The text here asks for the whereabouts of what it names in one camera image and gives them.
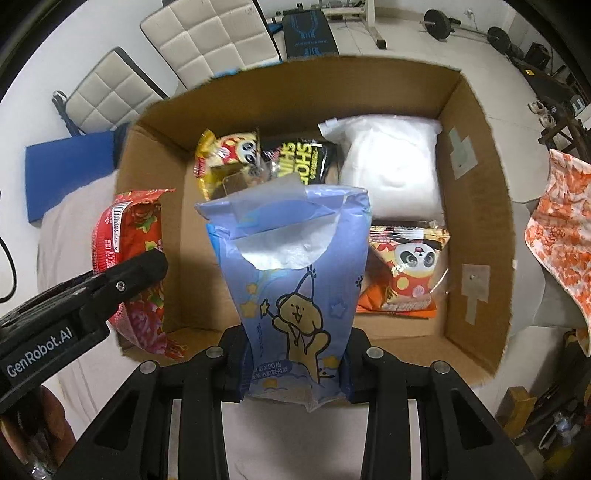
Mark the red snack packet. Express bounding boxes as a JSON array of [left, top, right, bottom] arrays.
[[91, 188, 185, 358]]

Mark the blue foam mat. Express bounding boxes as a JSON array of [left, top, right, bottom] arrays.
[[25, 130, 118, 224]]

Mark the black snack packet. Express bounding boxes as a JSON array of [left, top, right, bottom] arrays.
[[261, 137, 342, 188]]

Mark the white plastic bag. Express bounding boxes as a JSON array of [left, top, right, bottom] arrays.
[[318, 114, 441, 220]]

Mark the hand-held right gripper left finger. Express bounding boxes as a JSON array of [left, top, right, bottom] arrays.
[[76, 328, 252, 480]]

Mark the black cable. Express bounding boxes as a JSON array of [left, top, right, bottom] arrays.
[[0, 189, 19, 301]]

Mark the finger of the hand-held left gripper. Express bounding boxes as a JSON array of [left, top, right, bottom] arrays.
[[69, 251, 169, 324]]

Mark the grey sheet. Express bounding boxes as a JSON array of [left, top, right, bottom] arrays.
[[37, 173, 370, 480]]

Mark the black bag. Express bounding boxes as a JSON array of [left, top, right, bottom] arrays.
[[526, 42, 552, 70]]

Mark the orange panda snack packet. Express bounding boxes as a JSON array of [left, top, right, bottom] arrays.
[[358, 224, 451, 319]]

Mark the short barbell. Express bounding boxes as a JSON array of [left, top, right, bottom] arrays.
[[422, 8, 511, 49]]

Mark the white quilted chair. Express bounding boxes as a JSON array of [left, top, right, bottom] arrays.
[[140, 0, 282, 90], [53, 46, 171, 137]]

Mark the person's left hand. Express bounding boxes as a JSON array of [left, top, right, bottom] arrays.
[[0, 385, 77, 480]]

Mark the orange patterned cloth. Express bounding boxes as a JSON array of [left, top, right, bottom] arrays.
[[524, 148, 591, 330]]

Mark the pair of shoes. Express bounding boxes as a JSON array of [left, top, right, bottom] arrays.
[[529, 99, 557, 127]]

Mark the black weight bench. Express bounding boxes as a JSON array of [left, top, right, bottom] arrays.
[[281, 7, 340, 61]]

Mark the right white quilted chair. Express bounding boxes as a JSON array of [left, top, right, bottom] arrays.
[[140, 0, 282, 90]]

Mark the blue tissue pack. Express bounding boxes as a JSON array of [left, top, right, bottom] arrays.
[[194, 178, 374, 412]]

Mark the cardboard box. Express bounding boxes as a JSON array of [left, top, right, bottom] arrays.
[[115, 55, 517, 388]]

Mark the yellow snack packet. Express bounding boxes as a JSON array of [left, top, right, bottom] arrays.
[[193, 129, 264, 200]]

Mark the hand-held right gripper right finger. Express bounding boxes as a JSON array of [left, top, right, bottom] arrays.
[[339, 325, 525, 480]]

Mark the left white quilted chair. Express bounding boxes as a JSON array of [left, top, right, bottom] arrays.
[[53, 46, 171, 137]]

